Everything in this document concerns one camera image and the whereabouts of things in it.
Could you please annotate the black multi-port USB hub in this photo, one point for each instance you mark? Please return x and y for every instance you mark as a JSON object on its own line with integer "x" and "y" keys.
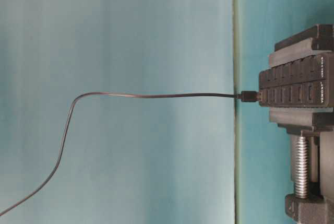
{"x": 304, "y": 83}

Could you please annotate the dark grey bench vise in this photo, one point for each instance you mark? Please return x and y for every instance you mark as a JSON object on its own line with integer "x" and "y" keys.
{"x": 316, "y": 124}

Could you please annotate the silver threaded vise screw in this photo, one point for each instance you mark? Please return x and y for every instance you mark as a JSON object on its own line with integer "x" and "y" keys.
{"x": 301, "y": 181}

